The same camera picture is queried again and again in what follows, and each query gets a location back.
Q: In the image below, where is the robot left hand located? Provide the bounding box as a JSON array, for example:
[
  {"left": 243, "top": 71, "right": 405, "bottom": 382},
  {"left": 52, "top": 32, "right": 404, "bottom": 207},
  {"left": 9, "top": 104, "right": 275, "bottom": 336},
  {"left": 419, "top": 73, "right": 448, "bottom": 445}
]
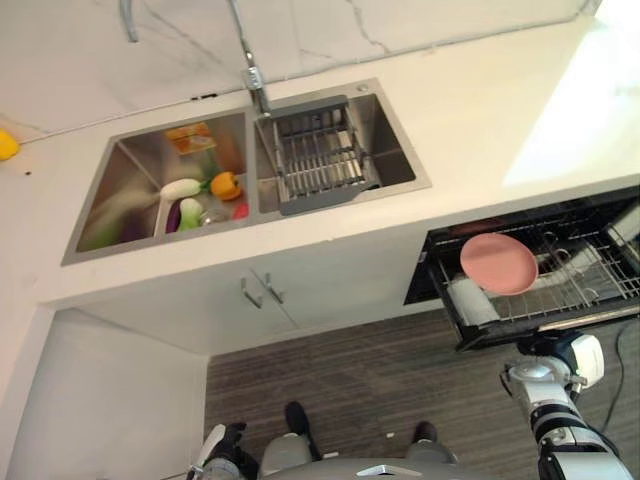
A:
[{"left": 201, "top": 421, "right": 249, "bottom": 470}]

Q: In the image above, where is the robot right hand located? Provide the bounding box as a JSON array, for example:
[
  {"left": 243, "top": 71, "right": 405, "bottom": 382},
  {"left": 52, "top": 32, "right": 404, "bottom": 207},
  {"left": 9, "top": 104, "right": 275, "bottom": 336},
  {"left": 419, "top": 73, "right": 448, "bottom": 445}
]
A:
[{"left": 516, "top": 330, "right": 606, "bottom": 396}]

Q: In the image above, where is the black dishwasher drawer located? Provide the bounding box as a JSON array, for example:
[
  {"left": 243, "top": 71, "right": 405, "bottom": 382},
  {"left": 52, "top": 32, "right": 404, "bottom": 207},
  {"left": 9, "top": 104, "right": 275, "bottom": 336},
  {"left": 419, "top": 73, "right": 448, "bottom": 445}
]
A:
[{"left": 403, "top": 184, "right": 640, "bottom": 354}]

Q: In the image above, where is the robot left leg silver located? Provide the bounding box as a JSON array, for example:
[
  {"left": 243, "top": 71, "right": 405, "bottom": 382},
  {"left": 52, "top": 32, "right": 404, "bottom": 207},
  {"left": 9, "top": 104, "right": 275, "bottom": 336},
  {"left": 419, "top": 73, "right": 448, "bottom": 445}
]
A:
[{"left": 258, "top": 432, "right": 312, "bottom": 480}]

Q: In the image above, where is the robot leg silver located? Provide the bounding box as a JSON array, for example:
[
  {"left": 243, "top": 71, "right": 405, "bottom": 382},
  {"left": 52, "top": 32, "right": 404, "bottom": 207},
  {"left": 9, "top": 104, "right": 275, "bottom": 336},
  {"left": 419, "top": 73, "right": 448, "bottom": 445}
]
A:
[
  {"left": 403, "top": 438, "right": 459, "bottom": 466},
  {"left": 258, "top": 432, "right": 312, "bottom": 480}
]

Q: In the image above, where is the robot left foot dark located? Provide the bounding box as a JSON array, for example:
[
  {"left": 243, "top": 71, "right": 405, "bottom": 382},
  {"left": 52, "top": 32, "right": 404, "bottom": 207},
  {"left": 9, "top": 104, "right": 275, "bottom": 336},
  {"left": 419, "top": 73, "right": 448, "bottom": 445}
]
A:
[{"left": 284, "top": 400, "right": 324, "bottom": 462}]

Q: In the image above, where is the robot foot dark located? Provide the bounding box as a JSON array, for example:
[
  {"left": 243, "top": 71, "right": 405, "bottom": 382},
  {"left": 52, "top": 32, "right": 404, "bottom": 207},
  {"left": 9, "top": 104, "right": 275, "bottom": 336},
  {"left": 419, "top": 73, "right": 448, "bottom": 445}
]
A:
[
  {"left": 284, "top": 400, "right": 324, "bottom": 462},
  {"left": 411, "top": 420, "right": 440, "bottom": 446}
]

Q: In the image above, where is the white cup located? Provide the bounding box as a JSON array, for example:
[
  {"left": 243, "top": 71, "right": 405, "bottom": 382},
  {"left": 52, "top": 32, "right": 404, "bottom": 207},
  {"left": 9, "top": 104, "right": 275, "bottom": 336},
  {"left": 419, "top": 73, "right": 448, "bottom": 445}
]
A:
[{"left": 445, "top": 276, "right": 502, "bottom": 327}]

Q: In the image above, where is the white cabinet door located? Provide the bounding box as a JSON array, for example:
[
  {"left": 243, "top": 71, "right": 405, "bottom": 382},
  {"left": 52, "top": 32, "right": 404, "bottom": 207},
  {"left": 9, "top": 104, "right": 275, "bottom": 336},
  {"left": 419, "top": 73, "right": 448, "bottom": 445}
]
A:
[
  {"left": 74, "top": 267, "right": 301, "bottom": 357},
  {"left": 249, "top": 228, "right": 426, "bottom": 331}
]

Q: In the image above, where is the pink plate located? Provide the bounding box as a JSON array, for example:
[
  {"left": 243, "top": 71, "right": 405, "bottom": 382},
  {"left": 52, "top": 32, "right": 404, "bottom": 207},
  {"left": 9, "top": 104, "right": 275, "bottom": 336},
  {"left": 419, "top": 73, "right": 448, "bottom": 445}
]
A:
[{"left": 459, "top": 231, "right": 540, "bottom": 297}]

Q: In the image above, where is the robot right foot dark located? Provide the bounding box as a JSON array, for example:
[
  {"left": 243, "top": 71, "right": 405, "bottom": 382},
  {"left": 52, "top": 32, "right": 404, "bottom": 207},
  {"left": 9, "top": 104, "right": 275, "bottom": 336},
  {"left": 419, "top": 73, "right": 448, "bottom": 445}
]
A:
[{"left": 411, "top": 420, "right": 440, "bottom": 446}]

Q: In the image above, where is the robot right leg silver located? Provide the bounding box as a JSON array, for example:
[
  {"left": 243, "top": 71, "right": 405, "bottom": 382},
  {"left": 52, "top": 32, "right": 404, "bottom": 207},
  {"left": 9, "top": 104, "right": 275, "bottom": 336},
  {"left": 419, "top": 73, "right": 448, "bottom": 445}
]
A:
[{"left": 403, "top": 438, "right": 459, "bottom": 466}]

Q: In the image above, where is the purple eggplant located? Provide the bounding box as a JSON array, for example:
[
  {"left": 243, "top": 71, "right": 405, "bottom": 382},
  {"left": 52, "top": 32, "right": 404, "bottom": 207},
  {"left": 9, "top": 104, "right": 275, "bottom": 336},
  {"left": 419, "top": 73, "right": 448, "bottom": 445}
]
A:
[{"left": 164, "top": 199, "right": 185, "bottom": 234}]

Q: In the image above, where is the green white vegetable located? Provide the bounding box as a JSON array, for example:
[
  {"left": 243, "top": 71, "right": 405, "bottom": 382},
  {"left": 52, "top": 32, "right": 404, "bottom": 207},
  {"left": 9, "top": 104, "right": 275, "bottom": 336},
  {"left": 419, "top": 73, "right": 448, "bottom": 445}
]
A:
[{"left": 176, "top": 196, "right": 205, "bottom": 233}]

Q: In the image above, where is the orange bell pepper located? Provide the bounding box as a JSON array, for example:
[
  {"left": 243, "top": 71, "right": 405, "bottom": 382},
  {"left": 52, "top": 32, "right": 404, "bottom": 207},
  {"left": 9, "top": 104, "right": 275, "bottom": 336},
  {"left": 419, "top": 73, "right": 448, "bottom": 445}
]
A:
[{"left": 209, "top": 170, "right": 245, "bottom": 203}]

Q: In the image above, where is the grey steel drain rack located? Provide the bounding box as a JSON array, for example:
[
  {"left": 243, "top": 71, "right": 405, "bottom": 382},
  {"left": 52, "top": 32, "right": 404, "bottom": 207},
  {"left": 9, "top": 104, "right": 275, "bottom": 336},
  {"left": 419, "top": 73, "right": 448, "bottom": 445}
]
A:
[{"left": 268, "top": 94, "right": 375, "bottom": 217}]

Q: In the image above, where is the stainless steel double sink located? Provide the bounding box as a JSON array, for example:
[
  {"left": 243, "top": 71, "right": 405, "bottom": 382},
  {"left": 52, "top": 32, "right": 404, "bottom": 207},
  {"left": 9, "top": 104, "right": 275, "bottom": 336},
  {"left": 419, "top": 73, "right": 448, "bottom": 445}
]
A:
[{"left": 60, "top": 76, "right": 433, "bottom": 267}]

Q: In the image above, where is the chrome kitchen faucet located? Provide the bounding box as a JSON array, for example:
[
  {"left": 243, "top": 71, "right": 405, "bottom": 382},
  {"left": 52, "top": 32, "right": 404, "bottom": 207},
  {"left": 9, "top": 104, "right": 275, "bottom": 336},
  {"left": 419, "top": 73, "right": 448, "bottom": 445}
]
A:
[{"left": 227, "top": 0, "right": 274, "bottom": 120}]

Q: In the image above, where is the yellow bell pepper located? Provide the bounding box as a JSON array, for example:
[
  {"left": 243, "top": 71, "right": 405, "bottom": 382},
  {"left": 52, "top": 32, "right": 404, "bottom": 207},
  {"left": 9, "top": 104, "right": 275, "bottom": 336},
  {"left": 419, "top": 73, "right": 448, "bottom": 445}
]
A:
[{"left": 0, "top": 128, "right": 22, "bottom": 162}]

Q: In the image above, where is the black floor cable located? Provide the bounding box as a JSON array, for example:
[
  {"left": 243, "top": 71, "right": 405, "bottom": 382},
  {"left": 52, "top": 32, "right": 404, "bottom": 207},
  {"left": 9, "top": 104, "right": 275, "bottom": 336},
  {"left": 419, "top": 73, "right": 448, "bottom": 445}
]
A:
[{"left": 596, "top": 319, "right": 640, "bottom": 437}]

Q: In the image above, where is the dishwasher wire rack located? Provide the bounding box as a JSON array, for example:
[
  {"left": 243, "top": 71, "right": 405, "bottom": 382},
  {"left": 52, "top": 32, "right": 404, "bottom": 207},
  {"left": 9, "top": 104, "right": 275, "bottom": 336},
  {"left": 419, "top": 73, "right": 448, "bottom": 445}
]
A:
[{"left": 433, "top": 214, "right": 640, "bottom": 324}]

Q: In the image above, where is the silver cabinet handle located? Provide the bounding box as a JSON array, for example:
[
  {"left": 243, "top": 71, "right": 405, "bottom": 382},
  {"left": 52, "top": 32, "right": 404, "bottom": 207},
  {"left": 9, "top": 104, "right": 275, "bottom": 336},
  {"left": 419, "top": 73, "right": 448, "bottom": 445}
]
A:
[
  {"left": 239, "top": 276, "right": 265, "bottom": 309},
  {"left": 262, "top": 271, "right": 287, "bottom": 305}
]

